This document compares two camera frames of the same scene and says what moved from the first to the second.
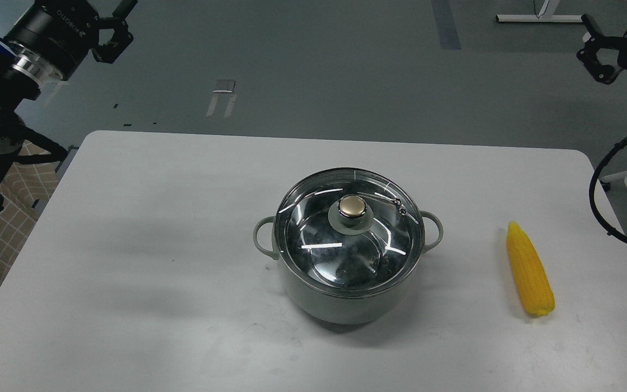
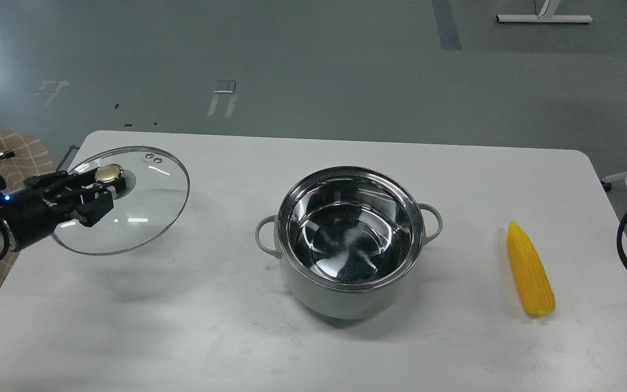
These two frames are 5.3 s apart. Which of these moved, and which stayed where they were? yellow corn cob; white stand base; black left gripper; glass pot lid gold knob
Moved: glass pot lid gold knob; black left gripper
Stayed: white stand base; yellow corn cob
